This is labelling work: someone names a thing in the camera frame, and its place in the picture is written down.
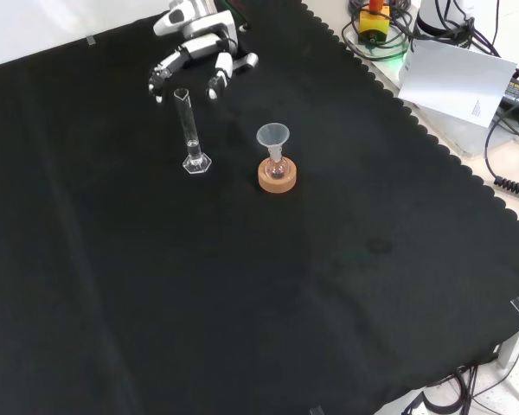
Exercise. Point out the clear glass graduated cylinder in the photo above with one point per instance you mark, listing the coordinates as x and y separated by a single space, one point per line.
196 164

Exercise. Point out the black bench cloth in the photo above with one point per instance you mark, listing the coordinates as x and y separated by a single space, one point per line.
242 281

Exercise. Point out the clear plastic funnel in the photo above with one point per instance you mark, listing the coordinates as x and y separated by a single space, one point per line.
272 136

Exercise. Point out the white robot mount block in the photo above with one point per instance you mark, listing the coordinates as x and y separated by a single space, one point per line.
458 135

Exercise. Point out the pale board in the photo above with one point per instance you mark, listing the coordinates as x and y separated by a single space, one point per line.
454 78

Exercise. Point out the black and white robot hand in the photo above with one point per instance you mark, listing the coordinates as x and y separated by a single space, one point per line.
199 32

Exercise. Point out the small round-bottom glass flask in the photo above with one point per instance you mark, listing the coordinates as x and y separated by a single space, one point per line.
277 169

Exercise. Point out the yellow stop button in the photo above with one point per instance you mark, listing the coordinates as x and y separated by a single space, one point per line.
374 26

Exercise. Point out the white frame post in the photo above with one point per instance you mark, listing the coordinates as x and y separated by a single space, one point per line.
517 346

